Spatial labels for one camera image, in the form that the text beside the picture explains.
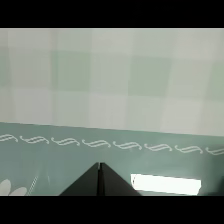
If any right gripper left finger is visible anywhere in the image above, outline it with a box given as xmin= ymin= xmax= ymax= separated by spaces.
xmin=59 ymin=162 xmax=101 ymax=197

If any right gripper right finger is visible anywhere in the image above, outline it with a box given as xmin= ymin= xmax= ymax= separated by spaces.
xmin=100 ymin=162 xmax=142 ymax=197

